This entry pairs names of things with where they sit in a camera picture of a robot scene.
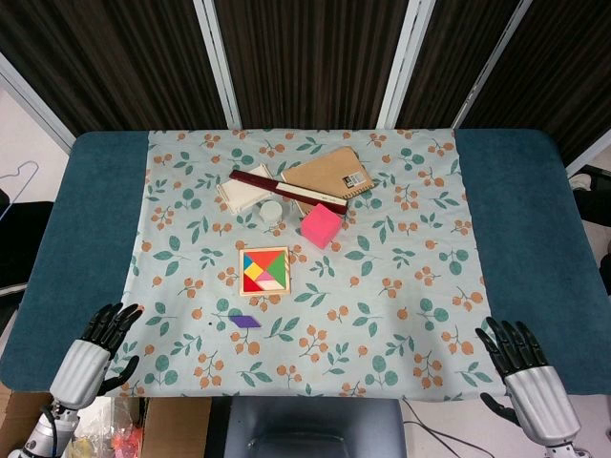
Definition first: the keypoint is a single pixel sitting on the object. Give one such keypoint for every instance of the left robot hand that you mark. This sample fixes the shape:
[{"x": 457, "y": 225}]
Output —
[{"x": 81, "y": 365}]

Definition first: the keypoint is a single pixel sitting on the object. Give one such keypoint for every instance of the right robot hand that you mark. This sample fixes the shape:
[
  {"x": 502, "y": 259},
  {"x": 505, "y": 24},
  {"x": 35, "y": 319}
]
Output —
[{"x": 534, "y": 381}]

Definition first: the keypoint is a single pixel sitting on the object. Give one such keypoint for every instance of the purple parallelogram tangram piece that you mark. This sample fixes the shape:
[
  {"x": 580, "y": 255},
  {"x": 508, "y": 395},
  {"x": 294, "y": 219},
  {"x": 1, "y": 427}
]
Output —
[{"x": 245, "y": 321}]

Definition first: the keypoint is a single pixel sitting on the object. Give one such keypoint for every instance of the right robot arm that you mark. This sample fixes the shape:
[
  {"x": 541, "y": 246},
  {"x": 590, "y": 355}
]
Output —
[{"x": 565, "y": 451}]

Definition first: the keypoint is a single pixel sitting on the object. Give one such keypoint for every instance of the clear plastic bag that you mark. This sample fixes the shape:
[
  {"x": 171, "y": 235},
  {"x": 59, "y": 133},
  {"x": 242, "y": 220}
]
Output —
[{"x": 102, "y": 429}]

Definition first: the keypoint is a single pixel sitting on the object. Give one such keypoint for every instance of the cardboard box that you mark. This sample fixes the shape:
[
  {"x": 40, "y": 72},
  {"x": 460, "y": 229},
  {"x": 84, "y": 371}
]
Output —
[{"x": 162, "y": 427}]

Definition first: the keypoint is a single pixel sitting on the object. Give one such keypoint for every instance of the teal padded table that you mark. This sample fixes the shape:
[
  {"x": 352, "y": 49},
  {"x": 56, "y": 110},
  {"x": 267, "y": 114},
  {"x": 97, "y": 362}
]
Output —
[{"x": 71, "y": 257}]

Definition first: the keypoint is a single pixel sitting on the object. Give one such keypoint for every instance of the dark grey chair seat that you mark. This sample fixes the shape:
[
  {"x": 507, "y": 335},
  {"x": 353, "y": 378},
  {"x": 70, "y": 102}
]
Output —
[{"x": 312, "y": 427}]

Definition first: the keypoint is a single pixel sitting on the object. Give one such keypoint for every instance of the white wooden tray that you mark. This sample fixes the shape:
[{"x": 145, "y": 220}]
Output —
[{"x": 243, "y": 191}]

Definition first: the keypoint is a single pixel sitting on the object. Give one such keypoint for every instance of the small clear round lid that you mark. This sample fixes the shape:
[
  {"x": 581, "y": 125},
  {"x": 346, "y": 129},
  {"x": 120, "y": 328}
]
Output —
[{"x": 270, "y": 212}]

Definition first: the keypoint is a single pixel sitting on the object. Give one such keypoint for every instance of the floral patterned tablecloth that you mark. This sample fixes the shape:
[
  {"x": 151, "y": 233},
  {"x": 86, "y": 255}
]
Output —
[{"x": 305, "y": 262}]

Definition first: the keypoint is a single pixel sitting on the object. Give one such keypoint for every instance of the pink cube block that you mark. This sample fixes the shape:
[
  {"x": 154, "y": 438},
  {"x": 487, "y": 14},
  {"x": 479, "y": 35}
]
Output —
[{"x": 321, "y": 224}]

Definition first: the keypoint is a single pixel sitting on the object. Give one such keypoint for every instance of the brown spiral notebook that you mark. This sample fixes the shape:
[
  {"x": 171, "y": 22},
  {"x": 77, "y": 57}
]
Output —
[{"x": 324, "y": 179}]

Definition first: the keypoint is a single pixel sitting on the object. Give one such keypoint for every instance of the folding screen partition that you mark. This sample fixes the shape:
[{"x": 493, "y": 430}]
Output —
[{"x": 305, "y": 64}]

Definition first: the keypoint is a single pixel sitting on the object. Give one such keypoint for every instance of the tangram puzzle tray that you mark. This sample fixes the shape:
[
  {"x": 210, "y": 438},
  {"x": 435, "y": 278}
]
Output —
[{"x": 265, "y": 272}]

